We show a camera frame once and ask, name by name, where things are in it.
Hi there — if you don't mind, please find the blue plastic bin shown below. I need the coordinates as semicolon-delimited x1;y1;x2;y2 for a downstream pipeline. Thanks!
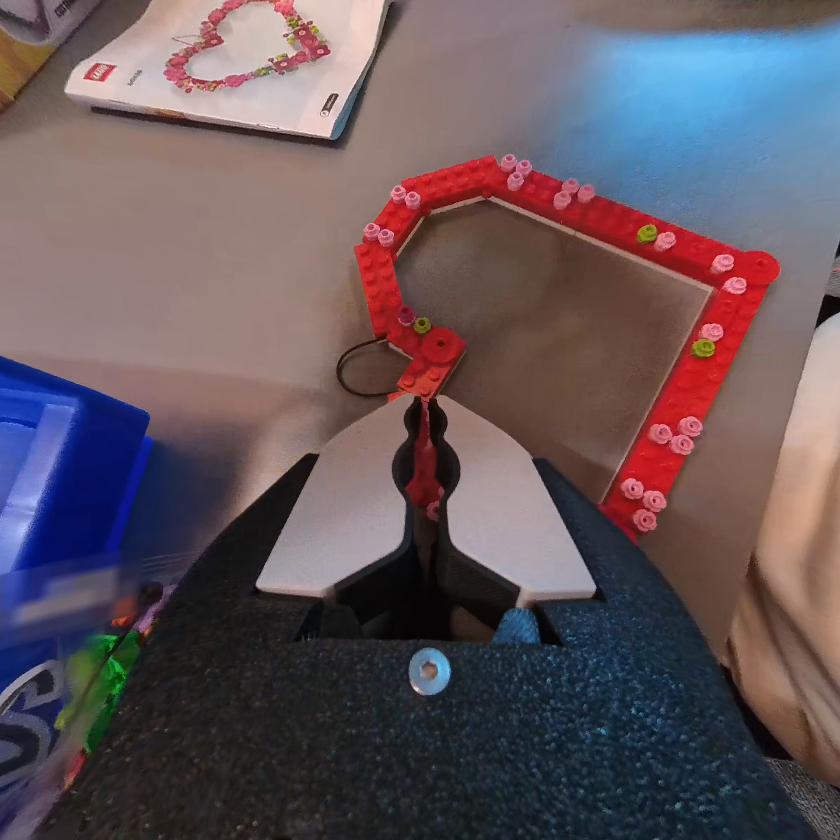
0;354;156;697

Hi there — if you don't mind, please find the red brick heart frame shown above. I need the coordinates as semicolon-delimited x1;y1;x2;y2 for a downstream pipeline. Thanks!
354;154;782;536

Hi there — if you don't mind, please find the bag of colourful brick pieces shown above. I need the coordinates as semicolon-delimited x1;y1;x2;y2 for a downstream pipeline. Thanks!
0;577;166;840

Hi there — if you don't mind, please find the person's cream sweater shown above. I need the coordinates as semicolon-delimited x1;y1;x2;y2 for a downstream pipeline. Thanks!
722;320;840;783

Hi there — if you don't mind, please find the printed cardboard box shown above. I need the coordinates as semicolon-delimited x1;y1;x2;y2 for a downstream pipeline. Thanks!
0;0;103;114

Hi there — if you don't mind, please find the black string loop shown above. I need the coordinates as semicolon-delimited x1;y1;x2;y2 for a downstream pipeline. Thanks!
336;337;409;399

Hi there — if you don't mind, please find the white instruction booklet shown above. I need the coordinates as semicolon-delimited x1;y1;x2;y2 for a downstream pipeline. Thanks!
64;0;395;141

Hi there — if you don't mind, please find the grey desk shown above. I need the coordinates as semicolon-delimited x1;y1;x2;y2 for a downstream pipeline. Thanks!
0;0;840;657

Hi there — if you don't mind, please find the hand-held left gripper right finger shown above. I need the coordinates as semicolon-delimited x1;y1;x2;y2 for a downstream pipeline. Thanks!
434;395;599;609

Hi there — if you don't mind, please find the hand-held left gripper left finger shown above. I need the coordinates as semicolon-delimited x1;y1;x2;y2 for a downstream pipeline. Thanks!
255;399;422;599

